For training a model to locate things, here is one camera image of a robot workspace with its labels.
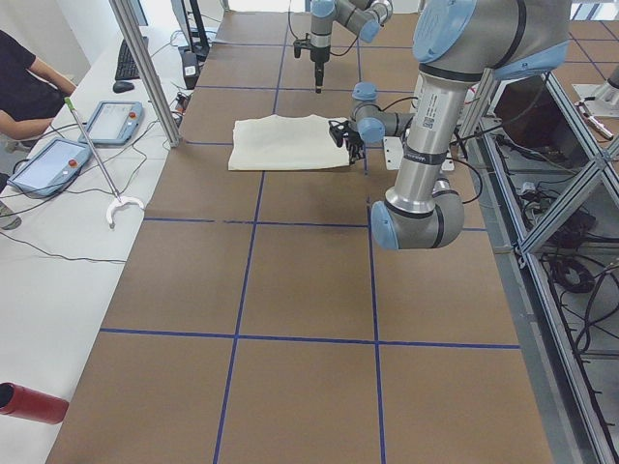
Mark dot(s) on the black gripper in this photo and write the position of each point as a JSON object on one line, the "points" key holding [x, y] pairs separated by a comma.
{"points": [[318, 58], [352, 143]]}

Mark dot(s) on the cream long-sleeve cat shirt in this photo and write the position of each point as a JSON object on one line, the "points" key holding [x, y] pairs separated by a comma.
{"points": [[278, 143]]}

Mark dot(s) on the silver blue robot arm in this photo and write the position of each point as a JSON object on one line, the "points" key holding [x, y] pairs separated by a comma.
{"points": [[362, 18], [454, 43]]}

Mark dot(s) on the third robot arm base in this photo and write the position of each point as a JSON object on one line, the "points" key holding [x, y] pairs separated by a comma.
{"points": [[598, 101]]}

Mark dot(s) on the black keyboard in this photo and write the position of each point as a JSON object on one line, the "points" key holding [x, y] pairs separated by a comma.
{"points": [[126, 68]]}

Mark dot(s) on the black computer mouse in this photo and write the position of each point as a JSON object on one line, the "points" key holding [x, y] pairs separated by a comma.
{"points": [[120, 86]]}

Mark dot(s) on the blue teach pendant far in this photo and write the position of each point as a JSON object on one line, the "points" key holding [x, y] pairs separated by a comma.
{"points": [[113, 123]]}

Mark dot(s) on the blue teach pendant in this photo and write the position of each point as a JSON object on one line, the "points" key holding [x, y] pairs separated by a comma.
{"points": [[52, 169], [113, 123]]}

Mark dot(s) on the white reacher grabber stick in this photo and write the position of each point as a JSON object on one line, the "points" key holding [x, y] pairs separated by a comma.
{"points": [[120, 201]]}

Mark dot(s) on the blue teach pendant near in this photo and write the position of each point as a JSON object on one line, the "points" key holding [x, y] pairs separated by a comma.
{"points": [[52, 169]]}

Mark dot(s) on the person in black shirt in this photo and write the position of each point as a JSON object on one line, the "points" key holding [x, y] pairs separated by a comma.
{"points": [[32, 92]]}

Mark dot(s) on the red metal bottle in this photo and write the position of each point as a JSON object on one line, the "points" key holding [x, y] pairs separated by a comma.
{"points": [[23, 403]]}

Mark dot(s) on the aluminium frame rack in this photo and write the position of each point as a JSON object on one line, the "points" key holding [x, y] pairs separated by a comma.
{"points": [[552, 208]]}

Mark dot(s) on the grey aluminium frame post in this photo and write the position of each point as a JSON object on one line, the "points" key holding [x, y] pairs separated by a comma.
{"points": [[129, 27]]}

